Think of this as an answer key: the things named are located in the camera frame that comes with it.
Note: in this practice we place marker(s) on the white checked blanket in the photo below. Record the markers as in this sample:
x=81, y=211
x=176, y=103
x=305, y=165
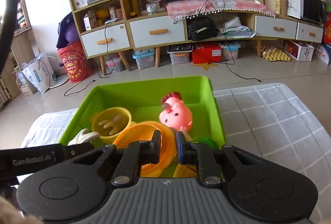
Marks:
x=271, y=123

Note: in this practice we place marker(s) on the tan fuzzy cloth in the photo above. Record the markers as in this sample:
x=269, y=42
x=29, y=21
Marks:
x=13, y=213

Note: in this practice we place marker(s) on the clear bin with black lid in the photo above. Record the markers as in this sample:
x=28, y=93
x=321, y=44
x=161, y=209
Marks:
x=179, y=54

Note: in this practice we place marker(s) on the clear bin with pink contents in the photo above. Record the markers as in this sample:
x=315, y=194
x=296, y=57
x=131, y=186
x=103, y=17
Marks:
x=113, y=63

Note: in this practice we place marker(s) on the pile of loose papers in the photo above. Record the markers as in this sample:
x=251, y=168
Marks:
x=235, y=27

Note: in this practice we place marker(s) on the clear storage bin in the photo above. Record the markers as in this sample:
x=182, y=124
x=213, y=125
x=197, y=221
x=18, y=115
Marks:
x=230, y=50

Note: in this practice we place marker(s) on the small white carton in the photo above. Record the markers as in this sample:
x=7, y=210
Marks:
x=90, y=22

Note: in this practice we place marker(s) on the black bag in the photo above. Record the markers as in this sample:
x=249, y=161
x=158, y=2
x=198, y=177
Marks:
x=201, y=28

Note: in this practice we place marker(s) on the yellow toy corn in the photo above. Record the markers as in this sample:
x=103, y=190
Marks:
x=185, y=171

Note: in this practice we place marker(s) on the white round fan base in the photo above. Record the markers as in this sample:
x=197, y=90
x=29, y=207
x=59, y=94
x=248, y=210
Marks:
x=59, y=81

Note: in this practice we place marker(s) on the yellow egg tray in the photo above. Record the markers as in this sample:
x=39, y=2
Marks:
x=272, y=54

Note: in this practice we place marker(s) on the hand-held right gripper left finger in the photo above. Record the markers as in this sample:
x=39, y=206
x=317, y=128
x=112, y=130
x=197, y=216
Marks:
x=155, y=147

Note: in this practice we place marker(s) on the clear bin with blue lid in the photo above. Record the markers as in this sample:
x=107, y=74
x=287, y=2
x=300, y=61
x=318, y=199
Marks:
x=143, y=58

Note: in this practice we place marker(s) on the white patterned cup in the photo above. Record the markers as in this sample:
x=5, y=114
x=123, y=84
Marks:
x=151, y=8

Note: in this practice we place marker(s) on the white paper bag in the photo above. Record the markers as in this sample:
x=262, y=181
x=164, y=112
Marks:
x=38, y=74

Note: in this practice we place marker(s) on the yellow plastic cup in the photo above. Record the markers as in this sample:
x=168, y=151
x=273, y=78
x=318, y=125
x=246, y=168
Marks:
x=124, y=114

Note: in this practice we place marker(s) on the wide white drawer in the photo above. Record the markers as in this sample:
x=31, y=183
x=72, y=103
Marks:
x=157, y=31

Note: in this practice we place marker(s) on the green plastic box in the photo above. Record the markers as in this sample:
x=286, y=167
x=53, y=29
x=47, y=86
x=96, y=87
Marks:
x=144, y=99

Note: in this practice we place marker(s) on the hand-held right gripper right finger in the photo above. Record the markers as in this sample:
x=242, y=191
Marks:
x=181, y=147

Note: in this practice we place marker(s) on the yellow canister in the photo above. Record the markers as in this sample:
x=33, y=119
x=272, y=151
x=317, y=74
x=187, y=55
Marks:
x=135, y=5

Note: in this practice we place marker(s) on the orange plastic bowl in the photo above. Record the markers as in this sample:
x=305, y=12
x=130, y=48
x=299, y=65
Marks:
x=134, y=133

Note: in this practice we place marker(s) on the pink tasselled cloth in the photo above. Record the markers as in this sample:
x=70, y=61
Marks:
x=219, y=8

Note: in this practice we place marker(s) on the small grey white drawer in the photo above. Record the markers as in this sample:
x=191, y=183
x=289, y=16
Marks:
x=310, y=32

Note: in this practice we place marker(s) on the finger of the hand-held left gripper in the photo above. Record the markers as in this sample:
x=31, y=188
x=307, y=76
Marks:
x=77, y=150

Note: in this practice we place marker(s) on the wooden bookshelf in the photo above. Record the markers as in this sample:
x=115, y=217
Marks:
x=18, y=58

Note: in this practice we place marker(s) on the red and blue packages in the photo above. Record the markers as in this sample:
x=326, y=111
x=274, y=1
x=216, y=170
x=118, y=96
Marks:
x=324, y=40

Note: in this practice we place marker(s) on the red printed bucket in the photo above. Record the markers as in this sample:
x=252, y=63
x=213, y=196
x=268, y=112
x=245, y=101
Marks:
x=75, y=63

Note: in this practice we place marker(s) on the pink toy chicken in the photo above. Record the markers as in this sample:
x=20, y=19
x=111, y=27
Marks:
x=178, y=118

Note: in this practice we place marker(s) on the red cardboard box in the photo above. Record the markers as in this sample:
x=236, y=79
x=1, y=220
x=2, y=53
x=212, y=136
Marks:
x=206, y=53

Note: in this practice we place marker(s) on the white drawer with keyhole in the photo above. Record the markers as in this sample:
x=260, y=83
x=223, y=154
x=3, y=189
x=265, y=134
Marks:
x=106, y=40

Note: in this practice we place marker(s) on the black microwave oven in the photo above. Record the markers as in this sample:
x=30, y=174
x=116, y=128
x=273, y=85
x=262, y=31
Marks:
x=314, y=8

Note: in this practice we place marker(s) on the yellow round container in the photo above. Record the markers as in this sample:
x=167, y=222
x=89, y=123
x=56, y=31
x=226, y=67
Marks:
x=101, y=16

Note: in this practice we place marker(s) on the wooden television cabinet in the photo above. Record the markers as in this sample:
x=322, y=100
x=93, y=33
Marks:
x=191, y=40

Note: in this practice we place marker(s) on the purple plush toy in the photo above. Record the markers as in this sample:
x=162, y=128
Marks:
x=68, y=31

